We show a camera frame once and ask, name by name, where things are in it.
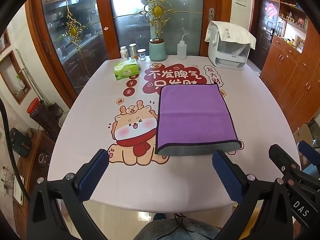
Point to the white countertop appliance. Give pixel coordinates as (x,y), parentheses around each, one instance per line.
(228,57)

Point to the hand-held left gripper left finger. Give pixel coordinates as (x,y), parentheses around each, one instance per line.
(93,176)

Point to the red door decoration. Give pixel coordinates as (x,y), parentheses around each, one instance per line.
(271,10)

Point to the green tissue pack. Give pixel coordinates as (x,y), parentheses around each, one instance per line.
(126,70)

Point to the small clear glass jar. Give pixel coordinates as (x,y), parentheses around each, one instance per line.
(141,55)

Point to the wooden framed glass door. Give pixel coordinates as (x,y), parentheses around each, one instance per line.
(180,17)
(85,62)

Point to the purple towel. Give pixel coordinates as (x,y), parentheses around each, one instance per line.
(195,115)

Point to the cartoon printed pink tablecloth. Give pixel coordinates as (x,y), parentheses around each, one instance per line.
(100,92)

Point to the brown wooden cabinet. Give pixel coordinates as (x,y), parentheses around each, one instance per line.
(295,80)

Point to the dark brown entry door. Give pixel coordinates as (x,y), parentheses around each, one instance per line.
(263,42)

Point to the black kitchen scale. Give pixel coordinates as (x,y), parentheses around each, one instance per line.
(21,142)

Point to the wooden wall frame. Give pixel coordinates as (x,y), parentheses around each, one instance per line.
(15,77)

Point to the amber jar with silver lid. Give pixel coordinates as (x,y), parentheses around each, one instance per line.
(133,52)

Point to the white wall switch panel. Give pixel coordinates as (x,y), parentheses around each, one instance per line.
(241,0)

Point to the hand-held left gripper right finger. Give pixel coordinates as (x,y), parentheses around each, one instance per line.
(226,177)

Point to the cardboard box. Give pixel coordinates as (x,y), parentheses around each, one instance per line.
(303,135)

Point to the white cloth cover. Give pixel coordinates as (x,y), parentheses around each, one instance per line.
(232,33)

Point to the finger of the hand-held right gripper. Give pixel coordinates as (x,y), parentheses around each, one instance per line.
(308,147)
(281,157)

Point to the large jar with red lid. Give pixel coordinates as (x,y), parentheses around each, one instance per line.
(42,115)

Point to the teal canister with wooden lid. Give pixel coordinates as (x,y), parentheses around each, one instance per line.
(158,50)

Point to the white squeeze bottle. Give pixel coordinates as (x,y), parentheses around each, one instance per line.
(182,51)

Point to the white pill bottle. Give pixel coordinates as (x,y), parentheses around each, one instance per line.
(124,54)

